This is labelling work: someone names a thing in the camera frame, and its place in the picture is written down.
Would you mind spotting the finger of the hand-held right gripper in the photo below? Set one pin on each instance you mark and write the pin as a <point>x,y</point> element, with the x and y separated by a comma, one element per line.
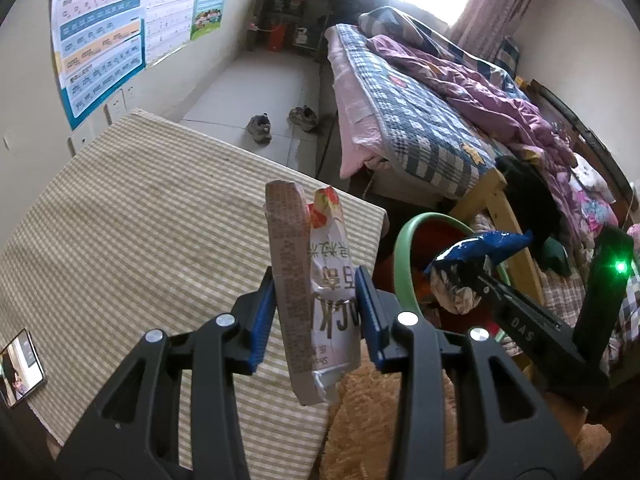
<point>492,285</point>

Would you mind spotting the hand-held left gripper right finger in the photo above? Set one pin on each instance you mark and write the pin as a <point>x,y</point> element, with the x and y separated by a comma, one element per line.
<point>367,320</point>

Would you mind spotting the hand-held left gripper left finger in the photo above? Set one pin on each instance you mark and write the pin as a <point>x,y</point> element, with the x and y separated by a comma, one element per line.
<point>262,325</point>

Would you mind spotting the dark blue foil wrapper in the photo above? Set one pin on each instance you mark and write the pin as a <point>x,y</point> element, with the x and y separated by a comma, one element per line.
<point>465,255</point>

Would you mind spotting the white snack wrapper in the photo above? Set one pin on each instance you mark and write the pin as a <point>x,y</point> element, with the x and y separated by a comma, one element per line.
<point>300,285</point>

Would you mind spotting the green rimmed trash bin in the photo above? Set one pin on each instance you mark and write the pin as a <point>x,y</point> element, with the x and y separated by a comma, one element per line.
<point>402,260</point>

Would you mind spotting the dark green cloth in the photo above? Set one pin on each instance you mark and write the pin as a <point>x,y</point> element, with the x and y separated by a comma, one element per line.
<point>554,255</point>

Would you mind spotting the black garment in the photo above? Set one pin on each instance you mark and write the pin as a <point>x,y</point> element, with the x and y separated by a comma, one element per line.
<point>530,200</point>

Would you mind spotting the pink clothes pile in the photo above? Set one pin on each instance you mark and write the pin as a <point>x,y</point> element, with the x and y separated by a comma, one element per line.
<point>590,180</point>

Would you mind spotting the striped beige tablecloth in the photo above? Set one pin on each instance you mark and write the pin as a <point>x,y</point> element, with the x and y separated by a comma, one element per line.
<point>150,235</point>

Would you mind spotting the pink bed sheet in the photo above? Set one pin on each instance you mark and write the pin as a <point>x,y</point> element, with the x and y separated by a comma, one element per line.
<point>357,130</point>

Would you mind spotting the wooden headboard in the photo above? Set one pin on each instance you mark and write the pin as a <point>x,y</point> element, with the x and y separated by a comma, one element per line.
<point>565,105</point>

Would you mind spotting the purple duvet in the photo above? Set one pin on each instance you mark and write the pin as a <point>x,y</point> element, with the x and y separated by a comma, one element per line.
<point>475,90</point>

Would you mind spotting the grey sneaker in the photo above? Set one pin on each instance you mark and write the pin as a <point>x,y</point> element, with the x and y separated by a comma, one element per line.
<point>302,119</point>
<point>260,129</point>

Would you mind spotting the blue checked cushion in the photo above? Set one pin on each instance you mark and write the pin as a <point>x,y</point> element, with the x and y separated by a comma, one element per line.
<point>508,57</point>

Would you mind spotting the smartphone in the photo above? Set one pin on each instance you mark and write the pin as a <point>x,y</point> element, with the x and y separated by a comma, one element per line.
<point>22,367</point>

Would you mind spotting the blue checked blanket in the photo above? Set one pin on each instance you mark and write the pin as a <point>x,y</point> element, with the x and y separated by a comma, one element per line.
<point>400,17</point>

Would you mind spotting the pink curtain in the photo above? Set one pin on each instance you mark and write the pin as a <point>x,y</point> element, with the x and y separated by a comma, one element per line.
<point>500,0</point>

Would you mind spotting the red plastic container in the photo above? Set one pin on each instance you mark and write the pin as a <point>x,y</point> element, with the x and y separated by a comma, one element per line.
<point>276,36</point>

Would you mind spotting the wooden bed frame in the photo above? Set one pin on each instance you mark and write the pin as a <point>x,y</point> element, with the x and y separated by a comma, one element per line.
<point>487,195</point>

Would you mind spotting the white wall socket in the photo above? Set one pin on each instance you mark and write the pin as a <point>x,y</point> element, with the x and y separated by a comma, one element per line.
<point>80,144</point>
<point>117,105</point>

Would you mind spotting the white wall poster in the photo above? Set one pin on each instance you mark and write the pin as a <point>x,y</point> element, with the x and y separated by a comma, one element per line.
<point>167,10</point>

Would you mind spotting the large blue striped wall poster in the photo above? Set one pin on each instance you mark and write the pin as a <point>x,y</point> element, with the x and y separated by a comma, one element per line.
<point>100,35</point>

